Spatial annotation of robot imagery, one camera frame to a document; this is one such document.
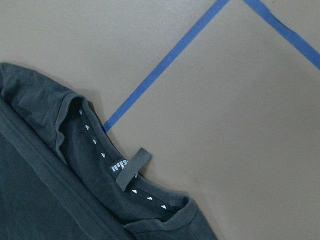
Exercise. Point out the black graphic t-shirt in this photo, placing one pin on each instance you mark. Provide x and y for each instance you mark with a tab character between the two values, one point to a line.
61	178

